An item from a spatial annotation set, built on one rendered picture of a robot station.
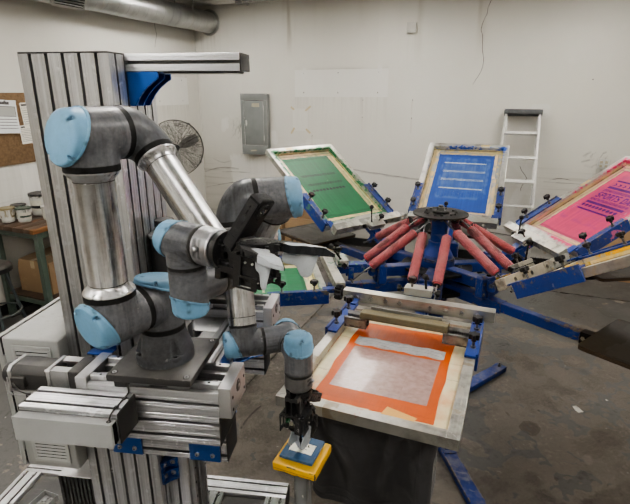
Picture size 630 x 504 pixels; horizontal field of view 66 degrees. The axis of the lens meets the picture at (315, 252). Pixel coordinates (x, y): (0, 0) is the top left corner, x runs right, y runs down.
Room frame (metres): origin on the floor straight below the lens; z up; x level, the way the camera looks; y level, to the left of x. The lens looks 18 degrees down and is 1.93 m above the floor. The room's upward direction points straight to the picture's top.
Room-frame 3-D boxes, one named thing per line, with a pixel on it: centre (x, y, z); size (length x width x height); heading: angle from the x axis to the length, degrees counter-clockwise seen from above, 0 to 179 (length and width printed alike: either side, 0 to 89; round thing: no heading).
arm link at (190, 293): (0.92, 0.24, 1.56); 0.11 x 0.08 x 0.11; 147
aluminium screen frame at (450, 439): (1.63, -0.29, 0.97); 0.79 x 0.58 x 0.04; 158
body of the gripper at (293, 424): (1.12, 0.05, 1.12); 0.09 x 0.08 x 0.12; 158
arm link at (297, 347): (1.13, 0.04, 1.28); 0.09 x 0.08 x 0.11; 16
